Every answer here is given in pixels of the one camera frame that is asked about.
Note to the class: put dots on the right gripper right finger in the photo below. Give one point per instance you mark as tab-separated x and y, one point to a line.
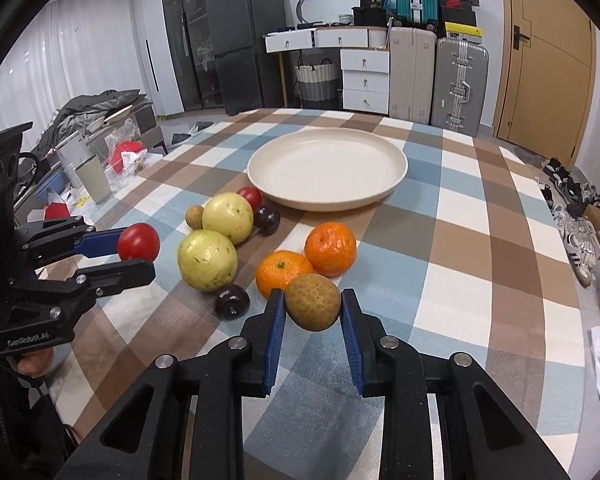
483	435

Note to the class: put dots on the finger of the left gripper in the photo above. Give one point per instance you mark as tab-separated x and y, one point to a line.
87	284
50	241

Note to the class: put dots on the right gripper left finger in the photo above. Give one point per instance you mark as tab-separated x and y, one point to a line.
187	411

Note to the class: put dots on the red cherry tomato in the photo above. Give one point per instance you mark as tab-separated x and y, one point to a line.
139	241
251	195

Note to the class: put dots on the yellow green guava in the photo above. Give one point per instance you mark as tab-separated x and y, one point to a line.
207	260

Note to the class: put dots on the dark chestnut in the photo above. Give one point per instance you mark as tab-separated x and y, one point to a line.
266	219
231	301

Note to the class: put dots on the small brown longan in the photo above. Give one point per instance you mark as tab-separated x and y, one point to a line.
193	217

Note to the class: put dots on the brown longan fruit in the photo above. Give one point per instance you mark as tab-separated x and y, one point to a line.
313	302

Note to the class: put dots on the orange mandarin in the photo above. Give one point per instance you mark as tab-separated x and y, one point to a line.
279	269
331	248

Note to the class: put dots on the left hand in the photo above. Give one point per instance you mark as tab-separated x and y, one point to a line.
36	364

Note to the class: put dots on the cream round plate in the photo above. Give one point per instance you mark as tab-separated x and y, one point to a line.
327	169

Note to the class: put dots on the black refrigerator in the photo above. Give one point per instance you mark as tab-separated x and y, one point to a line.
248	75

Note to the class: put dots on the woven laundry basket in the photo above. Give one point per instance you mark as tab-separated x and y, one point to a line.
317	84

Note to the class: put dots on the silver suitcase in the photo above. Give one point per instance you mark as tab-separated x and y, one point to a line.
460	76

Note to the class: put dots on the wooden door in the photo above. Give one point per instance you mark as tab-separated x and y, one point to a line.
547	77

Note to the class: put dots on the white drawer desk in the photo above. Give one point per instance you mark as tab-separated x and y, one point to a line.
364	60

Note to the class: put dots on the beige suitcase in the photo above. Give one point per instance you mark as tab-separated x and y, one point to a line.
412	58

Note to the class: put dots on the yellow box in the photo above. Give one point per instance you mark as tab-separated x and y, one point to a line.
463	32

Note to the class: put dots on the black shoe boxes stack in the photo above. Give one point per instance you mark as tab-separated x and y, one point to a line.
458	11

